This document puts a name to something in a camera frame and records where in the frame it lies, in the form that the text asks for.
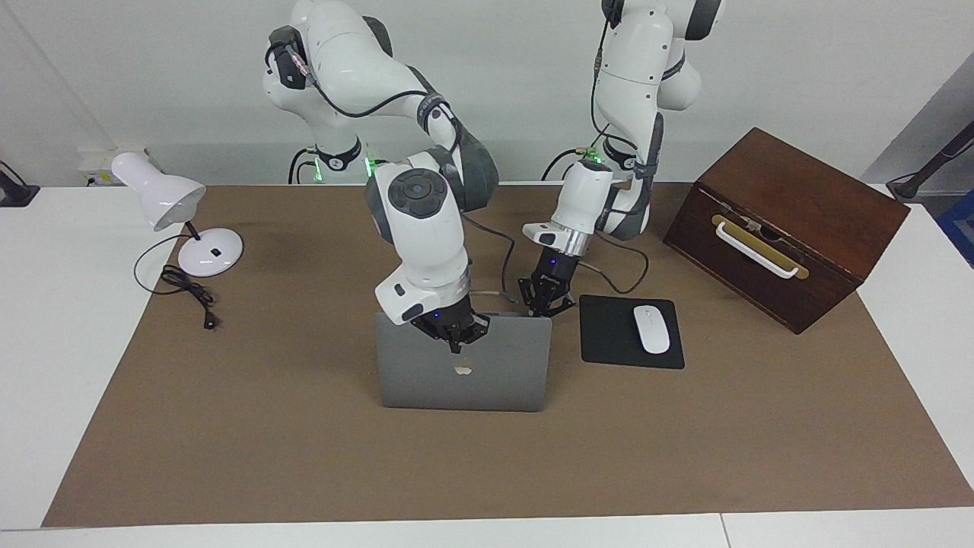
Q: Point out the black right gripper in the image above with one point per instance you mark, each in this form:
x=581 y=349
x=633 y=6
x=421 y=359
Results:
x=449 y=316

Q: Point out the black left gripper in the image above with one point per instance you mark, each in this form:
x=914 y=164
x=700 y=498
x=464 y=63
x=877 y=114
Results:
x=554 y=270

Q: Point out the grey laptop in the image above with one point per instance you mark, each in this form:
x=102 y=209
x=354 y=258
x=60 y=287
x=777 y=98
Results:
x=464 y=380

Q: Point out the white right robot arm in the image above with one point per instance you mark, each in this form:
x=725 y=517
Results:
x=418 y=243

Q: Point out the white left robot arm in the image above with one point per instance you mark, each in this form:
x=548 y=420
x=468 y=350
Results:
x=631 y=61

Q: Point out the black mouse pad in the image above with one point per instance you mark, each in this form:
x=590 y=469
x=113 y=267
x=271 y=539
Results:
x=609 y=335

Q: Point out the white computer mouse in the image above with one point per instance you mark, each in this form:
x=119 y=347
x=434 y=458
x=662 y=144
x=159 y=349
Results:
x=651 y=329

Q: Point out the brown table mat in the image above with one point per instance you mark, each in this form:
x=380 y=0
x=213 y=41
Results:
x=487 y=472

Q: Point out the dark wooden box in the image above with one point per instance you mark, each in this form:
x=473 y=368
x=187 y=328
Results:
x=799 y=205

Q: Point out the white desk lamp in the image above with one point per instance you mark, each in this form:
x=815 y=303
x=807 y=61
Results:
x=163 y=196

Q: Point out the black stand leg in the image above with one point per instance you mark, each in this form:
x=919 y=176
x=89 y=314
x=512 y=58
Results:
x=932 y=164

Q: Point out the blue object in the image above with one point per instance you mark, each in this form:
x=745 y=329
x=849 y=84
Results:
x=960 y=228

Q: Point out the black clamp object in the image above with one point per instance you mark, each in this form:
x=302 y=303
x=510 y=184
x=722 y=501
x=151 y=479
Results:
x=15 y=192

